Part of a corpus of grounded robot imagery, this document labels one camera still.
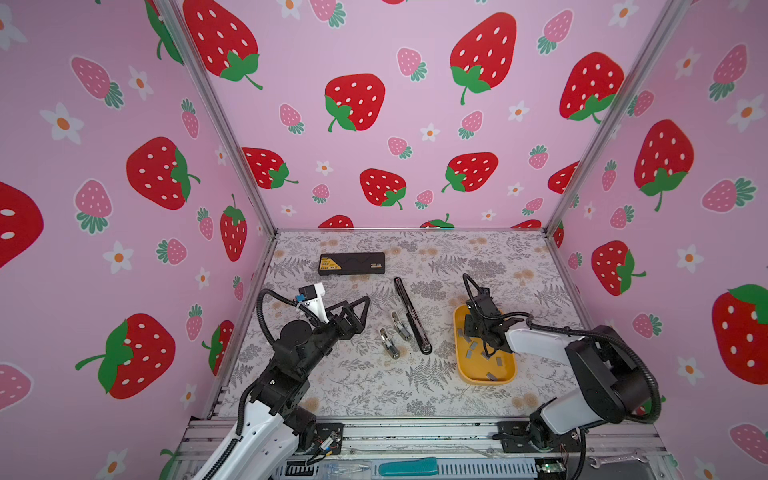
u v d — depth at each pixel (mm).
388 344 885
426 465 706
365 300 671
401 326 927
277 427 508
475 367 866
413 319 937
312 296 624
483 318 727
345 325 616
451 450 731
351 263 1100
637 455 716
